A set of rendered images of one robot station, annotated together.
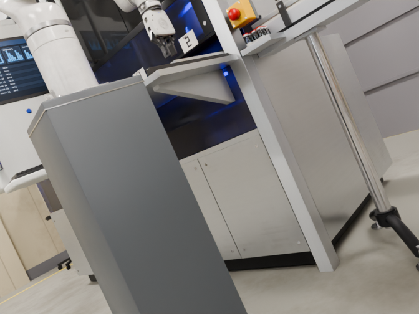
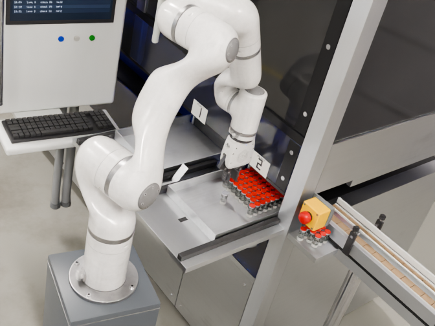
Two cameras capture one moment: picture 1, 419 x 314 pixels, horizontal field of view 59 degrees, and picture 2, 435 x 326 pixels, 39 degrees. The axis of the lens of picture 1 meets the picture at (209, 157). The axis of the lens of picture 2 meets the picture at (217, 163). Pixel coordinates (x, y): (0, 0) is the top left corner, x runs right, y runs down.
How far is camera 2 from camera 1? 1.50 m
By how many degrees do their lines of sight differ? 31
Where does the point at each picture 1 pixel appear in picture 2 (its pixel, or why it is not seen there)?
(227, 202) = (193, 272)
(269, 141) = (255, 296)
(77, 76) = (111, 281)
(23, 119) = (49, 46)
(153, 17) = (235, 151)
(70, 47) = (120, 260)
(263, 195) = (222, 307)
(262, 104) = (272, 275)
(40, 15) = (110, 235)
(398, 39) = not seen: outside the picture
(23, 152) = (30, 83)
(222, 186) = not seen: hidden behind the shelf
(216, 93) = not seen: hidden behind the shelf
